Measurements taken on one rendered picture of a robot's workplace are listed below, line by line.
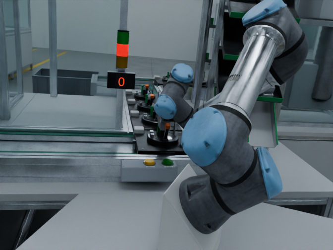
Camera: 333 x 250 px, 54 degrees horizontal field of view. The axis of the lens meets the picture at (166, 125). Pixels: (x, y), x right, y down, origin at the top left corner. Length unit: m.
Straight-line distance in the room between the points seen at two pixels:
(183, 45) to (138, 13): 1.92
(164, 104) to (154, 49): 10.88
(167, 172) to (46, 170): 0.45
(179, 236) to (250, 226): 0.38
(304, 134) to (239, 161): 1.60
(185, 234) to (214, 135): 0.28
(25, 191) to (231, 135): 0.82
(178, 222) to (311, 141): 1.65
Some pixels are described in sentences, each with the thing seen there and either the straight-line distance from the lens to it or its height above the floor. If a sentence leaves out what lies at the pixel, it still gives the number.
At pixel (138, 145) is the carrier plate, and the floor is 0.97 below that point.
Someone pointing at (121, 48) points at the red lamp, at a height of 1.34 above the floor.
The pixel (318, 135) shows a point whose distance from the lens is 2.35.
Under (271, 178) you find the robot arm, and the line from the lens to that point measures 0.75.
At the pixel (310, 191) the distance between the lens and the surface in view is 1.50.
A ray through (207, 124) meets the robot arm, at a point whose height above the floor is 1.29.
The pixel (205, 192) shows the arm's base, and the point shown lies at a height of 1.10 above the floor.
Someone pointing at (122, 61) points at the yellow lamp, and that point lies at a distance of 1.42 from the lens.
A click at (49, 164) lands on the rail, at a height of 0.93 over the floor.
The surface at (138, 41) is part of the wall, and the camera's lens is 11.88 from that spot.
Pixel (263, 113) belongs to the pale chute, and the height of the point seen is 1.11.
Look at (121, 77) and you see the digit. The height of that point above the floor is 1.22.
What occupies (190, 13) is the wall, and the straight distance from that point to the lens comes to 11.92.
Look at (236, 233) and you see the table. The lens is 1.11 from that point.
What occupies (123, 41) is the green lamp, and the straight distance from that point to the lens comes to 1.41.
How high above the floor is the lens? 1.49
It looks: 19 degrees down
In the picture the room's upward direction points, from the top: 6 degrees clockwise
